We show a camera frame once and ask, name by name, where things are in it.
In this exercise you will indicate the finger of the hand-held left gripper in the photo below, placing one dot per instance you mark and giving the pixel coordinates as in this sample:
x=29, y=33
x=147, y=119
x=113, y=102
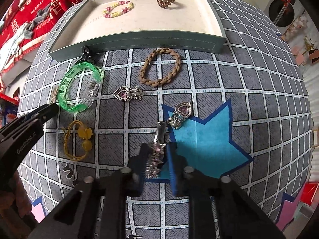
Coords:
x=46, y=110

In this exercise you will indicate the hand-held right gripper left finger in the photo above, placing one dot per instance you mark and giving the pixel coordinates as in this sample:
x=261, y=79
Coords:
x=140, y=169

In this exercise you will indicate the pink paper decorations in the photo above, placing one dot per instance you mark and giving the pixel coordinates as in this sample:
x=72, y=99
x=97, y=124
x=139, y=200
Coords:
x=304, y=44

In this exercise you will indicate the white board with dark disc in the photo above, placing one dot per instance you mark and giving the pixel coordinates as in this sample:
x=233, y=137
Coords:
x=284, y=10

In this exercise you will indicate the grey cloth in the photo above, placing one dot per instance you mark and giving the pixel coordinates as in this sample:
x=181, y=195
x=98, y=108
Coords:
x=32, y=25

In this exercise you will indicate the person's left hand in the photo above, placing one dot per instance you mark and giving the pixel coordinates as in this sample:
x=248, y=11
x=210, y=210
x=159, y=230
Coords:
x=15, y=199

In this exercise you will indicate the grey checked mat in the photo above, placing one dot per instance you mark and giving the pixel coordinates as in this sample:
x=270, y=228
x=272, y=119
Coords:
x=249, y=92

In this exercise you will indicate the silver pink heart earring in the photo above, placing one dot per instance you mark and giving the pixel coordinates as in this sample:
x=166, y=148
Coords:
x=184, y=109
x=122, y=94

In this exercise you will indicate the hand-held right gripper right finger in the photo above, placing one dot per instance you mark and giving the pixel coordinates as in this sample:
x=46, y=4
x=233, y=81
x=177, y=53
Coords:
x=172, y=169

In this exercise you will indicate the black hair claw clip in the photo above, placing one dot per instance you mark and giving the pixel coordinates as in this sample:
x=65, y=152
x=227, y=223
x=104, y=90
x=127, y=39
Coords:
x=86, y=51

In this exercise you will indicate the red printed blanket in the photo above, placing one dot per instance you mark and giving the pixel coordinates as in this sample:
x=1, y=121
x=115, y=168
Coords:
x=25, y=5

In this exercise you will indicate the silver rhinestone hair clip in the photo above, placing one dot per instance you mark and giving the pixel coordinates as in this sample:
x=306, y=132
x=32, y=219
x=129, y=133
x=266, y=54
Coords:
x=159, y=132

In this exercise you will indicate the beige rabbit hair clip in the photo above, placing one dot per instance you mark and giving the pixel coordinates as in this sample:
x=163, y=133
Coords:
x=53, y=95

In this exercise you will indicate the grey-green jewelry tray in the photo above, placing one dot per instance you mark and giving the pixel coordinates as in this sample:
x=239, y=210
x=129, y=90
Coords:
x=162, y=20

